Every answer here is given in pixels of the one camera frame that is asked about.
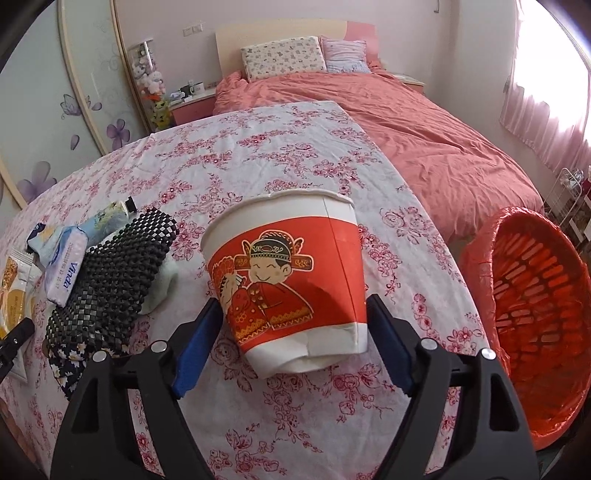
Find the black beaded bag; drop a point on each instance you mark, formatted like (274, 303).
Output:
(111, 277)

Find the white floral pillow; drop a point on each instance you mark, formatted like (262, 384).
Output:
(281, 57)

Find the white wall socket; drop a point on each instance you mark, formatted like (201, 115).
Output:
(192, 31)

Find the blue white tissue packet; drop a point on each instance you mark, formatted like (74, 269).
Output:
(64, 272)

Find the white crumpled tissue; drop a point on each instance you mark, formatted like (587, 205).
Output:
(159, 290)

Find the yellow white snack packet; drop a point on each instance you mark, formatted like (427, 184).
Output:
(14, 295)

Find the beige pink headboard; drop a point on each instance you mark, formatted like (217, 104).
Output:
(277, 30)

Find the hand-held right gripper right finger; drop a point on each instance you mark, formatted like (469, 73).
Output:
(392, 348)

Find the crumpled blue white packet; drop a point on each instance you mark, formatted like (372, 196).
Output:
(39, 240)

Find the bed with coral duvet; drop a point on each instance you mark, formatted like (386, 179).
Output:
(406, 138)

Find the mug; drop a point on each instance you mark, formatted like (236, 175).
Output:
(196, 87)

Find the red and white paper cup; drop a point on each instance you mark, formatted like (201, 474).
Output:
(295, 258)

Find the dark floral cloth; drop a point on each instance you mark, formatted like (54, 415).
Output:
(69, 371)

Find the pink striped pillow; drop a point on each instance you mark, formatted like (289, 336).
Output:
(346, 55)

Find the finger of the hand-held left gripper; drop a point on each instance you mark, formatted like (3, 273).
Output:
(16, 338)

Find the pink nightstand with clutter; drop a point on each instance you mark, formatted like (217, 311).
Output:
(191, 108)

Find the pink curtain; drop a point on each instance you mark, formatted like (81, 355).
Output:
(549, 106)

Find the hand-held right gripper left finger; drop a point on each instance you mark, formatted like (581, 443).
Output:
(198, 344)

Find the orange plastic basket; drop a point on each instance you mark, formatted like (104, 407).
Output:
(531, 300)

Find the plush toy display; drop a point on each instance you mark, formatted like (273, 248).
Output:
(150, 83)

